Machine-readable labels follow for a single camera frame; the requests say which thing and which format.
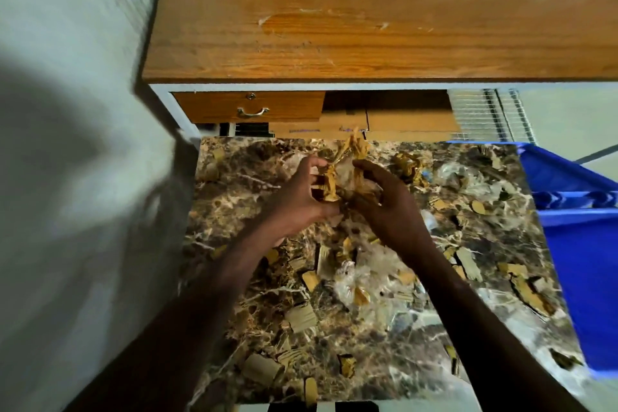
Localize person's left hand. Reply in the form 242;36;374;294
260;156;342;246

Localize person's right hand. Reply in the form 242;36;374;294
347;159;438;268

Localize brown tape plastic wad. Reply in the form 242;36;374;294
311;127;383;207

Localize person's right forearm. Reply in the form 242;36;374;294
410;248;592;412

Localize person's left forearm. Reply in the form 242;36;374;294
65;228;281;412

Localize small crumpled brown tape ball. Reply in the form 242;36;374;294
390;152;428;184

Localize brown cardboard box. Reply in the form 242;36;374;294
268;108;370;139
366;107;463;141

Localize crumpled clear plastic wrap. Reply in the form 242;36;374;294
316;245;387;311

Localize wooden drawer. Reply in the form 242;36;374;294
172;91;327;125

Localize wooden desk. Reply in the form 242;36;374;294
141;0;618;137

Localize blue plastic bin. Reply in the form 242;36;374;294
446;140;618;381

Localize white wire mesh rack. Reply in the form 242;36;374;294
446;88;538;144

